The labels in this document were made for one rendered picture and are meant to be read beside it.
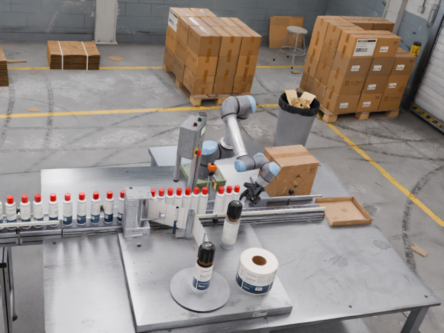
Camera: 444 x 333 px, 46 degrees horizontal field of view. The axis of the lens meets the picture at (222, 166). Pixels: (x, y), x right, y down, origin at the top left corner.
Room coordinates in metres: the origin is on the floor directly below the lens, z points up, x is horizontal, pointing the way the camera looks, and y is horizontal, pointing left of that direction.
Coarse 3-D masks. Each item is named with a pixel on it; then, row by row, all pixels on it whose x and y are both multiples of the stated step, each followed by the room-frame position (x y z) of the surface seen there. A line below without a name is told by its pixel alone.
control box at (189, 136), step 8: (192, 120) 2.65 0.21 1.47; (184, 128) 2.55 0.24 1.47; (192, 128) 2.55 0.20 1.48; (200, 128) 2.59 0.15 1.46; (184, 136) 2.55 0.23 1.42; (192, 136) 2.54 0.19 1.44; (184, 144) 2.54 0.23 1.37; (192, 144) 2.53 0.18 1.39; (200, 144) 2.64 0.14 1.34; (184, 152) 2.54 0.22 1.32; (192, 152) 2.53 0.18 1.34
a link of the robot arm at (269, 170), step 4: (268, 164) 2.74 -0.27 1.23; (272, 164) 2.71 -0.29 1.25; (276, 164) 2.75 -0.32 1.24; (264, 168) 2.72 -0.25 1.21; (268, 168) 2.70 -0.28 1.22; (272, 168) 2.69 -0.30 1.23; (276, 168) 2.69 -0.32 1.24; (264, 172) 2.70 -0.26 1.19; (268, 172) 2.69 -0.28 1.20; (272, 172) 2.68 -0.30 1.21; (276, 172) 2.69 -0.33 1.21; (264, 176) 2.68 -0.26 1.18; (268, 176) 2.68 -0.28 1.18; (272, 176) 2.68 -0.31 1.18; (268, 180) 2.68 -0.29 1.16
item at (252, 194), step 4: (256, 184) 2.67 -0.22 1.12; (248, 188) 2.69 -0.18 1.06; (252, 188) 2.69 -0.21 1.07; (256, 188) 2.68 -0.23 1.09; (260, 188) 2.65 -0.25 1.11; (248, 192) 2.68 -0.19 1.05; (252, 192) 2.66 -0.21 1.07; (256, 192) 2.64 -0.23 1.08; (260, 192) 2.66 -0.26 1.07; (248, 196) 2.64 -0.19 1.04; (252, 196) 2.64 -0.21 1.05; (256, 196) 2.64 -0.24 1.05; (252, 200) 2.65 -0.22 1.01; (256, 200) 2.64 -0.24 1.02
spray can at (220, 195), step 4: (220, 188) 2.61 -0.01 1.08; (224, 188) 2.62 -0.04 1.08; (220, 192) 2.60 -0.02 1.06; (216, 196) 2.61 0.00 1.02; (220, 196) 2.59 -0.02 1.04; (224, 196) 2.61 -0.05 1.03; (216, 200) 2.60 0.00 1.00; (220, 200) 2.59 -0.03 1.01; (216, 204) 2.60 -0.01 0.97; (220, 204) 2.59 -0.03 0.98; (216, 208) 2.59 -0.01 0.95; (220, 208) 2.60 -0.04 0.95; (216, 212) 2.59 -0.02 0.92; (220, 212) 2.60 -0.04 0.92
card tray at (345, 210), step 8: (320, 200) 3.04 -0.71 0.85; (328, 200) 3.07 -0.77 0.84; (336, 200) 3.09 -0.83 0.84; (344, 200) 3.11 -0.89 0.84; (352, 200) 3.13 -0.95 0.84; (328, 208) 2.98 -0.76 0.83; (336, 208) 3.00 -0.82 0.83; (344, 208) 3.02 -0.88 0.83; (352, 208) 3.04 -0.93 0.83; (360, 208) 3.03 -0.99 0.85; (328, 216) 2.89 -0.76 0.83; (336, 216) 2.91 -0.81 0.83; (344, 216) 2.92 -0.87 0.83; (352, 216) 2.94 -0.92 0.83; (360, 216) 2.96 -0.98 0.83; (368, 216) 2.94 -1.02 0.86; (336, 224) 2.80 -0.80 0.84; (344, 224) 2.82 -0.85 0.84; (352, 224) 2.85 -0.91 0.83
